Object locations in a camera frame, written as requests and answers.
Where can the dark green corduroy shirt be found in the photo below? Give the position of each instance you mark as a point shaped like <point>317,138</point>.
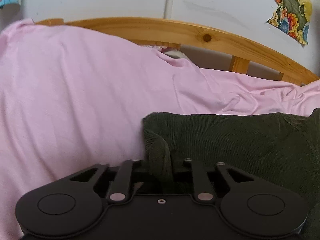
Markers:
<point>280,148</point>

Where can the pink bed sheet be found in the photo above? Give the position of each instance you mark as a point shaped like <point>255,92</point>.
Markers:
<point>73,97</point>

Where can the colourful landscape poster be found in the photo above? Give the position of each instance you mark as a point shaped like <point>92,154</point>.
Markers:
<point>293,18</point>

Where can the wooden bed frame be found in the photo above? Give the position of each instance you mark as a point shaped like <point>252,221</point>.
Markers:
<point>174,34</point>

